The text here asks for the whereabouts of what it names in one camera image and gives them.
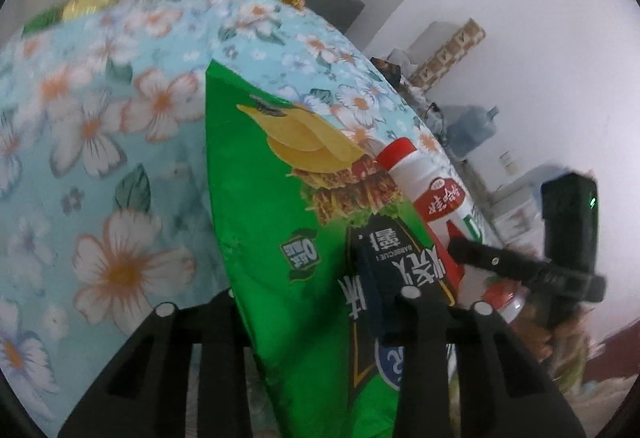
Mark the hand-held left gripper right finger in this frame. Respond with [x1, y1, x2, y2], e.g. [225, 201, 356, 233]
[347, 228, 587, 438]

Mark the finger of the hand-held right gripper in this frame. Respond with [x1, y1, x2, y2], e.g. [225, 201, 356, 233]
[446, 237, 547, 290]

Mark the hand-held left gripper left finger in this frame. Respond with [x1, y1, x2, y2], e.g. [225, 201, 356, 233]
[57, 290, 271, 438]

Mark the white bottle red cap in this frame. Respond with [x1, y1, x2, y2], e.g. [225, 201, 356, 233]
[376, 138, 528, 326]

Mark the green chip bag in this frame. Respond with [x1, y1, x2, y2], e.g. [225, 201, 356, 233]
[205, 59, 462, 438]

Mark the person's right forearm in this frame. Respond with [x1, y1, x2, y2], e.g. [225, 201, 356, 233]
[550, 343, 601, 399]

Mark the person's right hand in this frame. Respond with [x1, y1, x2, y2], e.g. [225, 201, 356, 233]
[521, 310, 592, 360]

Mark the blue water jug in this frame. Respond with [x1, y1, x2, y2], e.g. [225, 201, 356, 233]
[446, 105, 501, 157]

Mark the cardboard box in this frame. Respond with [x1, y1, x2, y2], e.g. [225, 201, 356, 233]
[412, 18, 487, 92]

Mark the white plastic bag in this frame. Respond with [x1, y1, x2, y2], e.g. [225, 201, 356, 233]
[390, 47, 427, 80]

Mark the blue floral blanket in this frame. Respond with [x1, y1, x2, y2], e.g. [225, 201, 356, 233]
[0, 0, 496, 424]

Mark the gold brown packet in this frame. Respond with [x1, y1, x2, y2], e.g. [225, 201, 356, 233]
[62, 0, 121, 20]

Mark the small green packet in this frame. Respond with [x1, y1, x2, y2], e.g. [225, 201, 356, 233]
[22, 8, 66, 35]

